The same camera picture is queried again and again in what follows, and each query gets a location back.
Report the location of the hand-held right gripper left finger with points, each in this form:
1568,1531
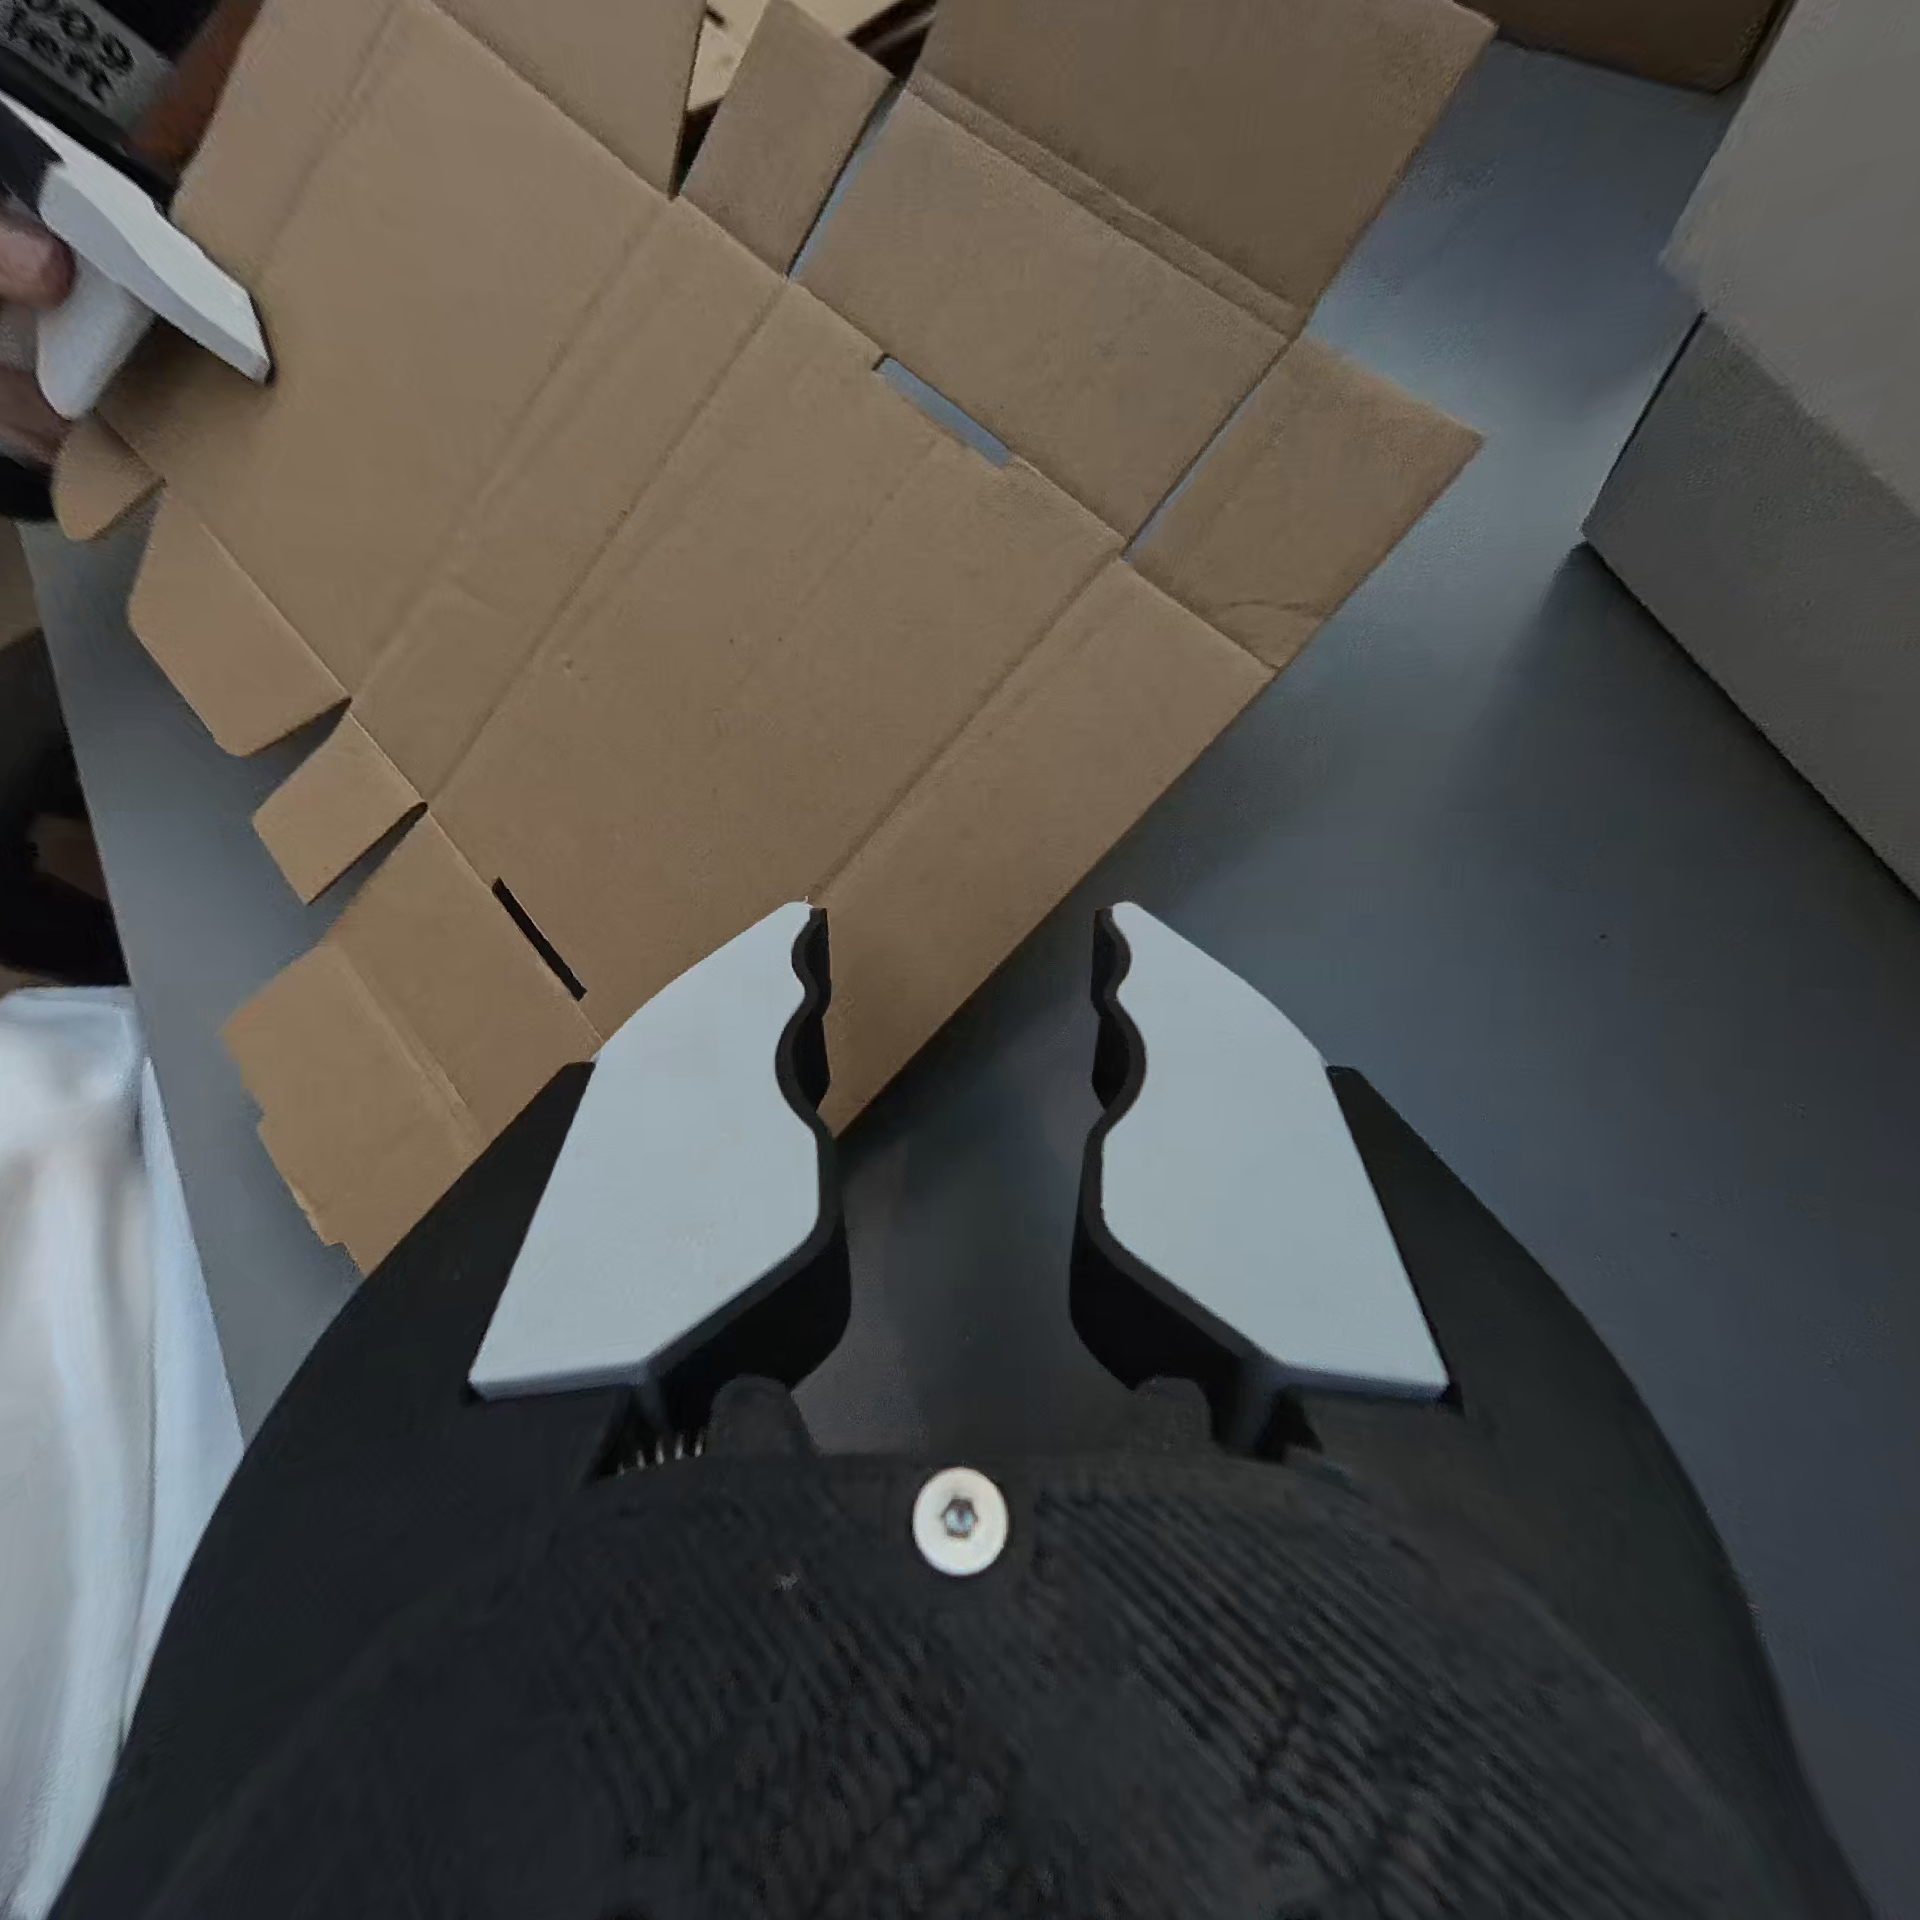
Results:
661,1201

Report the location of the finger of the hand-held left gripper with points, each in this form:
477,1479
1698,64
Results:
83,352
150,254

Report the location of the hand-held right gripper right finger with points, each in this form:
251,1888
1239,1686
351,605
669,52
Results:
1253,1201

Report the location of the brown cardboard folding box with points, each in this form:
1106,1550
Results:
720,599

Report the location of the person's left hand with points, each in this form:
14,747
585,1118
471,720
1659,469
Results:
18,270

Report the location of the person's white shirt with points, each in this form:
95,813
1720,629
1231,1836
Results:
75,1349

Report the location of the stack of white cardboard boxes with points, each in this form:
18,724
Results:
1800,524

